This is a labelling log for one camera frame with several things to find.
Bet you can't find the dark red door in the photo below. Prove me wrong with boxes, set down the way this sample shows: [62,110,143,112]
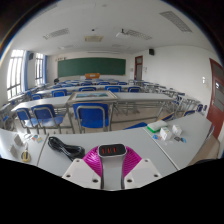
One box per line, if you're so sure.
[206,58,224,139]

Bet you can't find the narrow bright window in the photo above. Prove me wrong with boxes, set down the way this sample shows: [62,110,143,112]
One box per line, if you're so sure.
[34,52,45,86]

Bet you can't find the green chalkboard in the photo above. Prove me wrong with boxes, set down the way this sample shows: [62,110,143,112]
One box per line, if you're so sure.
[57,57,127,78]

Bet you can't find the yellow-handled scissors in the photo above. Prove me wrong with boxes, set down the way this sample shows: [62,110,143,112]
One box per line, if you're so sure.
[20,146,32,164]

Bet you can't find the blue curtain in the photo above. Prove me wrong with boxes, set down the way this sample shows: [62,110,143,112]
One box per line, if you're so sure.
[42,54,48,84]
[22,50,30,93]

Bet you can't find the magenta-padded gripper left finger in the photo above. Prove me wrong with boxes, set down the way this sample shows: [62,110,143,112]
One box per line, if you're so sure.
[61,145,104,190]

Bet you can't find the blue classroom chair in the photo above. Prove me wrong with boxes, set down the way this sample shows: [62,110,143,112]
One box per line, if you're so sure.
[72,102,111,134]
[15,107,39,134]
[30,103,65,134]

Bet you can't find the coiled black power cable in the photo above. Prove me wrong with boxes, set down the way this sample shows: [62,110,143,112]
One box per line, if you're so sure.
[47,135,86,160]

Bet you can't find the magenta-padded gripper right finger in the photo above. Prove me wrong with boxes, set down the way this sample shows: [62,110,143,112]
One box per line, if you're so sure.
[122,145,163,190]

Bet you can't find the rows of white desks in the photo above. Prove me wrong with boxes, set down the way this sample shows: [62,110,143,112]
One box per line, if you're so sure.
[0,78,208,134]

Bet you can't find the colourful paper cards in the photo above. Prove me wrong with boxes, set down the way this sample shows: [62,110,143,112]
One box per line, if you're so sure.
[23,133,45,144]

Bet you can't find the green and white box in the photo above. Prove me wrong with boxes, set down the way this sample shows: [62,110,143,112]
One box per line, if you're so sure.
[146,119,169,134]

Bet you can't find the large bright window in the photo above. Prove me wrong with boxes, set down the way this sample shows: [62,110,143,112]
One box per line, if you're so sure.
[6,49,25,100]

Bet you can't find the ceiling light panels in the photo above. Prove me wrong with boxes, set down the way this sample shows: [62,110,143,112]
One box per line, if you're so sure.
[42,10,194,51]

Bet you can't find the rows of blue chairs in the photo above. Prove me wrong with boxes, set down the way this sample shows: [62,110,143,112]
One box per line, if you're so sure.
[0,78,206,131]

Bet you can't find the white charger block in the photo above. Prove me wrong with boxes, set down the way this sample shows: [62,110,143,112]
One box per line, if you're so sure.
[97,143,128,191]

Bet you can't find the orange wooden lectern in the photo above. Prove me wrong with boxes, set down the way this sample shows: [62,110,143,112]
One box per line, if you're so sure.
[84,72,101,80]

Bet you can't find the white ceiling projector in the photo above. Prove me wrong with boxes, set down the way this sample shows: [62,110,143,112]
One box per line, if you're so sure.
[115,28,131,39]

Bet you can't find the brown door with window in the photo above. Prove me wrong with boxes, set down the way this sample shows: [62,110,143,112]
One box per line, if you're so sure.
[134,55,144,81]

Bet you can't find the framed picture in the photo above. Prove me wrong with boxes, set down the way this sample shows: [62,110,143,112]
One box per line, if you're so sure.
[67,90,119,102]

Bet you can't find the small dark blue cards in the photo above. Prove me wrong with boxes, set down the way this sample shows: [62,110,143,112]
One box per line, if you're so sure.
[173,135,188,144]

